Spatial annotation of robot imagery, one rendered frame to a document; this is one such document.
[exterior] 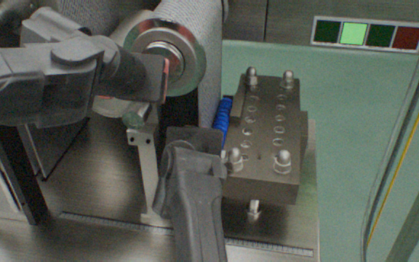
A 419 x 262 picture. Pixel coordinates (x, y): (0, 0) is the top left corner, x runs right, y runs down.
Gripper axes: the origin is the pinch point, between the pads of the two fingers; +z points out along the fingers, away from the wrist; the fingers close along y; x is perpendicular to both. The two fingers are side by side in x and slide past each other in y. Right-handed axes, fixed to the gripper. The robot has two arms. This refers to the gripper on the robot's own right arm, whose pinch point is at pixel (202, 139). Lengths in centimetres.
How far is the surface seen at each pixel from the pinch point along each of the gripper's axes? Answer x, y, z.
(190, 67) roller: 14.0, -1.2, -11.3
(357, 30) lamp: 26.2, 30.7, 19.6
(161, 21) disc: 20.8, -5.8, -14.6
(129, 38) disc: 17.8, -11.7, -12.9
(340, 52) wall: 40, 67, 279
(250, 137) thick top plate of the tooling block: 0.3, 9.3, 7.8
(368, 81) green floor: 18, 85, 244
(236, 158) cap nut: -2.4, 7.5, -3.1
